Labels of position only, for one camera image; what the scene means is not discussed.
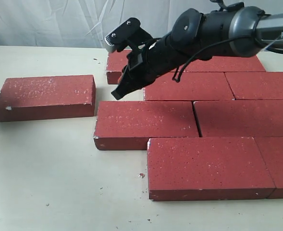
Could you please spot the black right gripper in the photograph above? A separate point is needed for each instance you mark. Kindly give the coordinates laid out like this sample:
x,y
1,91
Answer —
x,y
144,68

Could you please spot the red brick second row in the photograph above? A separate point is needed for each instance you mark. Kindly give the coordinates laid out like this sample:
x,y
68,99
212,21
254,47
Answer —
x,y
194,86

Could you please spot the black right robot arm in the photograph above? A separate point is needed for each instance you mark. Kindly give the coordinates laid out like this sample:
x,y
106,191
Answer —
x,y
231,31

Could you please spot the red brick third row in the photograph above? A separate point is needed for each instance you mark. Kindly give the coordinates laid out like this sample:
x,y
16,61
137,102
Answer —
x,y
240,118

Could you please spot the red brick front row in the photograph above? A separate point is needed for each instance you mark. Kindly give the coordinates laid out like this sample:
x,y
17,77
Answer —
x,y
195,169

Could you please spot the white backdrop curtain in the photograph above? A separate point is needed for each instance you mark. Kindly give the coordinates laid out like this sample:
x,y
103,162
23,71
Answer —
x,y
85,23

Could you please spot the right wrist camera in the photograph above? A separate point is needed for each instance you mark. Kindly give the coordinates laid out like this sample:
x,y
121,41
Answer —
x,y
128,34

